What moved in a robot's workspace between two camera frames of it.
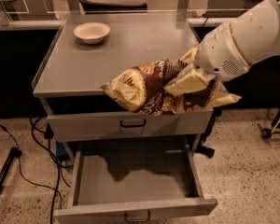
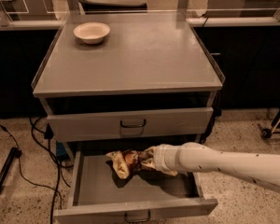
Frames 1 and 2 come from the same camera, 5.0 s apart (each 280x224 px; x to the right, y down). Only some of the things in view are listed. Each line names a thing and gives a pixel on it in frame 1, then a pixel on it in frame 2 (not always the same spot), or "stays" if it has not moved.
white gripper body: [219, 55] to [161, 158]
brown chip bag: [140, 89] to [129, 161]
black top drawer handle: [133, 126] stays
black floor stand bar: [3, 175] stays
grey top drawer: [84, 126] stays
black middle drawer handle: [138, 219] stays
